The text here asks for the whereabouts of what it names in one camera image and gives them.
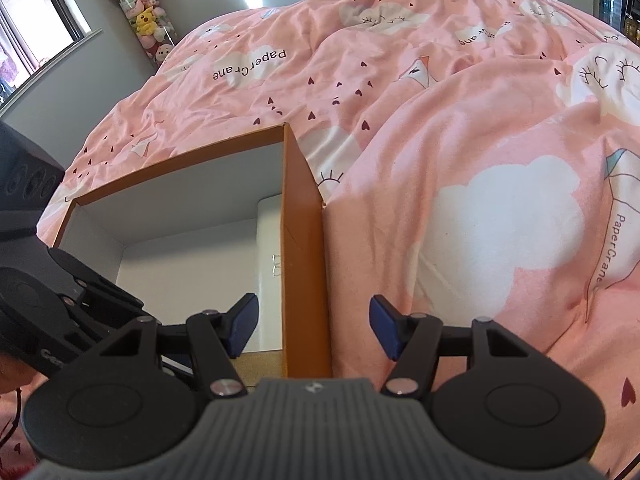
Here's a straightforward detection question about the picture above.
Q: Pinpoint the person's left hand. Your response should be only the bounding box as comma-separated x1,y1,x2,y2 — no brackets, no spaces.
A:
0,352,37,394

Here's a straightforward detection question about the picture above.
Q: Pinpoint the orange cardboard box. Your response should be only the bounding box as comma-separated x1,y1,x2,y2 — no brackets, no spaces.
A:
54,125,332,378

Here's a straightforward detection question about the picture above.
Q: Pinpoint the pink printed bed duvet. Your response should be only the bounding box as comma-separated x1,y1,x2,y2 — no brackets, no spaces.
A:
1,0,639,479

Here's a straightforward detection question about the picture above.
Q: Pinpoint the plush toys hanging column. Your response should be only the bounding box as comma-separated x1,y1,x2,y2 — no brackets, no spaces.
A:
115,0,177,67

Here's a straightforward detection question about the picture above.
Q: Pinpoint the black cable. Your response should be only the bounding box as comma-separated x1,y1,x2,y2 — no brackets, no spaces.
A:
0,386,24,451

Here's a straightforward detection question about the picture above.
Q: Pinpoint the black camera box left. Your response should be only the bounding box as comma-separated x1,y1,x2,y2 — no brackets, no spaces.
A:
0,122,65,238

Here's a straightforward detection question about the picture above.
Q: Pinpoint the window with dark frame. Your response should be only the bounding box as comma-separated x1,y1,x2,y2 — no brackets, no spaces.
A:
1,0,91,105

